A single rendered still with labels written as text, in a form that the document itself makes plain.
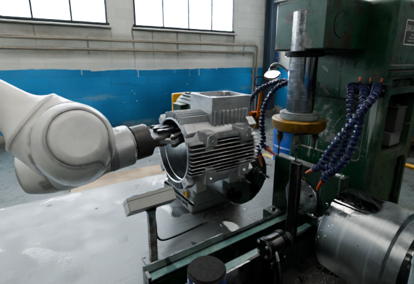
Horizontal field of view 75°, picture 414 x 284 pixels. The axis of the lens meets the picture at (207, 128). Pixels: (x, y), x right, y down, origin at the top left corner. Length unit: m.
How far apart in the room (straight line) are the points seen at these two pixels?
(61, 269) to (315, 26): 1.18
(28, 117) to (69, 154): 0.08
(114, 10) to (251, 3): 3.67
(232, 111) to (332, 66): 0.56
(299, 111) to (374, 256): 0.45
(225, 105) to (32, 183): 0.42
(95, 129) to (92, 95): 5.90
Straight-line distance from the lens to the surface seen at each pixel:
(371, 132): 1.07
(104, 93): 6.30
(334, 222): 0.83
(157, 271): 0.92
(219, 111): 0.64
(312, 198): 1.10
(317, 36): 0.90
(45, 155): 0.37
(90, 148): 0.36
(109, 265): 1.16
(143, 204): 0.96
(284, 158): 1.15
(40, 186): 0.56
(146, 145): 0.59
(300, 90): 0.93
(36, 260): 1.30
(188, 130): 0.58
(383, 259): 0.78
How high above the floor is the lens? 1.52
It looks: 14 degrees down
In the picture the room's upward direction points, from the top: straight up
